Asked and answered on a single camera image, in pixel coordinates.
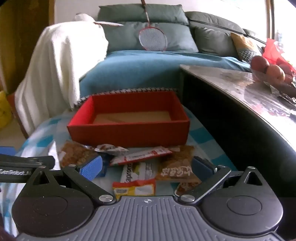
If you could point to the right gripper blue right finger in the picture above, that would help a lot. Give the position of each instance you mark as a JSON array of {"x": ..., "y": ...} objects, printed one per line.
[{"x": 211, "y": 177}]

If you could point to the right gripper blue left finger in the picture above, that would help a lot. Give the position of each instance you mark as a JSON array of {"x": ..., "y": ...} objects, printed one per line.
[{"x": 81, "y": 178}]

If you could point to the brown spicy snack packet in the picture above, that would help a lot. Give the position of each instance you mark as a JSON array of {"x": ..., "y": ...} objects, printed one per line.
[{"x": 75, "y": 153}]

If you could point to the dark brown small packet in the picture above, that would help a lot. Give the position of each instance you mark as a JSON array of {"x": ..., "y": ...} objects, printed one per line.
[{"x": 182, "y": 188}]

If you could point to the brown noodle snack packet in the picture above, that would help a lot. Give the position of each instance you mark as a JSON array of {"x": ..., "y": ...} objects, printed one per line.
[{"x": 177, "y": 166}]

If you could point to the white duck gizzard packet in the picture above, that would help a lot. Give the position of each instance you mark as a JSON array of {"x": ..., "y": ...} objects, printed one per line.
[{"x": 108, "y": 149}]

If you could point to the red yellow snack packet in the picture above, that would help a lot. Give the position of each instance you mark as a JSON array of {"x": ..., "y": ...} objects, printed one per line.
[{"x": 134, "y": 188}]

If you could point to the white green apron packet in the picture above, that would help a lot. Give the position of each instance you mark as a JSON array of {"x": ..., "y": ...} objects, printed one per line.
[{"x": 139, "y": 171}]

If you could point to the red white stick packet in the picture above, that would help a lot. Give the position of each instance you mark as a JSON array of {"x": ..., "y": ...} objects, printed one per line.
[{"x": 140, "y": 156}]

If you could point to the blue white checkered cloth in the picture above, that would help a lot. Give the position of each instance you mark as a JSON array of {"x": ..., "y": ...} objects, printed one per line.
[{"x": 50, "y": 136}]

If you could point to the yellow bag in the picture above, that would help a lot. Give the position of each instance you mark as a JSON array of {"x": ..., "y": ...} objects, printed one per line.
[{"x": 6, "y": 115}]

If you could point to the red cardboard box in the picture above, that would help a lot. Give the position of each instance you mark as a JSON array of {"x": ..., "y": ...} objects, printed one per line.
[{"x": 130, "y": 120}]

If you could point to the white fluffy blanket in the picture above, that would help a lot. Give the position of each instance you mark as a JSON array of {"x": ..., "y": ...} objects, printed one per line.
[{"x": 64, "y": 53}]

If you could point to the marble coffee table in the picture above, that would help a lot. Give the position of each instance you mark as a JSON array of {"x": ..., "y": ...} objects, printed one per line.
[{"x": 255, "y": 96}]

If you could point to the glass fruit bowl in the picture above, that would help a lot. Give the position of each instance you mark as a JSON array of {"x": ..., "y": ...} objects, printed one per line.
[{"x": 279, "y": 89}]

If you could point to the teal sofa cover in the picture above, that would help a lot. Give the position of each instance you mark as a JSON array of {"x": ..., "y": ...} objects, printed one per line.
[{"x": 130, "y": 69}]

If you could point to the orange patterned pillow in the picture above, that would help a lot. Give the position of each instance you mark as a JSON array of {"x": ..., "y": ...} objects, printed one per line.
[{"x": 245, "y": 47}]

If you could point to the red plastic bag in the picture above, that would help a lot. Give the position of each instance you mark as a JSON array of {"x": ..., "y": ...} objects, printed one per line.
[{"x": 275, "y": 54}]

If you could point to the dark grey cushion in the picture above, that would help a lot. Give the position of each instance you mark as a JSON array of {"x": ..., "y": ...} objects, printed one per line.
[{"x": 212, "y": 34}]

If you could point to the red badminton racket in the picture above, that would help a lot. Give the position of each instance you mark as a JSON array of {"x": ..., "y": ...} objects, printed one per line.
[{"x": 152, "y": 38}]

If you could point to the green-grey back cushion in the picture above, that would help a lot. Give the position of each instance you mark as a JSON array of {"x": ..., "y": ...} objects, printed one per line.
[{"x": 170, "y": 19}]

